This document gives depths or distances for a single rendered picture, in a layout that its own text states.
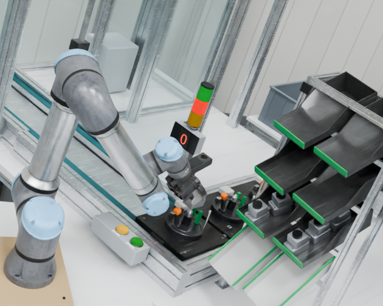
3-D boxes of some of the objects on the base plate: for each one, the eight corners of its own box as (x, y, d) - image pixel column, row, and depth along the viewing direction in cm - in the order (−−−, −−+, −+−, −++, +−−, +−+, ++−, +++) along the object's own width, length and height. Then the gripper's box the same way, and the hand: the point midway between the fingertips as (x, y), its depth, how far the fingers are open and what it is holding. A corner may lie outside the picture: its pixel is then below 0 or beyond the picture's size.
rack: (296, 351, 241) (408, 137, 206) (214, 282, 259) (303, 74, 224) (329, 330, 257) (438, 127, 222) (250, 266, 275) (338, 69, 240)
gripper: (155, 170, 240) (172, 199, 258) (181, 191, 234) (197, 219, 252) (174, 151, 242) (189, 181, 260) (200, 171, 236) (214, 200, 254)
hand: (198, 192), depth 255 cm, fingers closed on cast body, 4 cm apart
